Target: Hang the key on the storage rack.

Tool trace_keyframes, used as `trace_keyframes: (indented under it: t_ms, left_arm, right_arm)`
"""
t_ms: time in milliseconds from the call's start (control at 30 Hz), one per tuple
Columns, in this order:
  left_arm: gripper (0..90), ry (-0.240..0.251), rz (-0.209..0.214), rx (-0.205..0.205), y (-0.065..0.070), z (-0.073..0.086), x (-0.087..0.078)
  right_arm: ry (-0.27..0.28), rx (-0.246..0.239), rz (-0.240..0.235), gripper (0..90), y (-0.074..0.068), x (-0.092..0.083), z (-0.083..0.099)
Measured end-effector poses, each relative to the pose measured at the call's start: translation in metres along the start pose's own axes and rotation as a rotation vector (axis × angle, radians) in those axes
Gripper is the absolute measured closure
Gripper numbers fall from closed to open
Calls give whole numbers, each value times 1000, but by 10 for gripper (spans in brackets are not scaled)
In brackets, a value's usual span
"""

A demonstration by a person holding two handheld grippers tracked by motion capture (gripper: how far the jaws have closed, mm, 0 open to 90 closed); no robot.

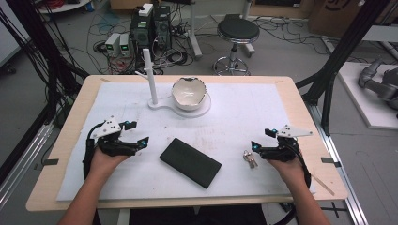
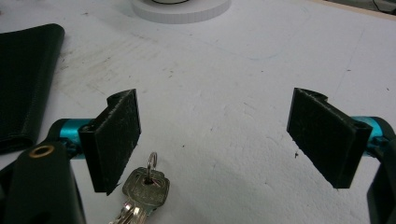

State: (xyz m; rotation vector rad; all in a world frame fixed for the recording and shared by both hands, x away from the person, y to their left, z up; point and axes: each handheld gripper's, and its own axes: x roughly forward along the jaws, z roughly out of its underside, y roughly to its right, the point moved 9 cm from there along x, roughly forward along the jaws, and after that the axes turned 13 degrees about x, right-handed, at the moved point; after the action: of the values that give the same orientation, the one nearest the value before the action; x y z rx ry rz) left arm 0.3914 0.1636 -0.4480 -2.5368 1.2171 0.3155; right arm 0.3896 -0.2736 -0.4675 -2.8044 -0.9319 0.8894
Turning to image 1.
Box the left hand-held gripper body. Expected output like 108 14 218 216
88 115 139 158

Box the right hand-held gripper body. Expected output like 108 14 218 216
258 124 314 163

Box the person's right hand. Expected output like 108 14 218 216
267 155 310 188

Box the person's left hand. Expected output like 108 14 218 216
88 145 131 178

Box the silver bunch of keys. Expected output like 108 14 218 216
242 149 259 170

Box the white foam mat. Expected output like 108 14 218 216
55 82 317 202

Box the black tape strip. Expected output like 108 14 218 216
42 157 60 167
320 157 342 168

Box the white key stand with base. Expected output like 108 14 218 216
134 48 212 119

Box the black leather wallet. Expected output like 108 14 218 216
159 137 222 189

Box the thin wooden strip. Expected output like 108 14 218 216
310 172 336 197

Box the white ceramic bowl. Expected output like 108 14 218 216
171 76 208 112

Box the white table leg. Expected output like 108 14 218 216
116 208 131 225

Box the grey bench power supply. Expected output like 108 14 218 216
104 32 122 58
119 33 132 58

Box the white floor board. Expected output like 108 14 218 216
337 61 398 130

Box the black computer tower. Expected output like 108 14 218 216
152 5 173 51
129 8 155 53

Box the black round stool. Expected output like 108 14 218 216
212 13 261 76

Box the white desk leg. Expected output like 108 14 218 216
187 0 204 61

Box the white box on computer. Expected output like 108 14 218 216
138 2 155 18

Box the brown cardboard box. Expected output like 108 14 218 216
307 0 364 39

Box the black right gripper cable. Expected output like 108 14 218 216
290 143 313 189

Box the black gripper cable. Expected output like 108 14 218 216
290 143 313 189
82 122 106 181

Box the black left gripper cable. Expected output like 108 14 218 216
82 122 106 181

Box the aluminium frame rail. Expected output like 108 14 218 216
307 102 371 225
0 122 54 209

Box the black cable bundle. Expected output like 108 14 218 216
0 0 90 129

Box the black metal frame post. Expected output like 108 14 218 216
295 0 398 136

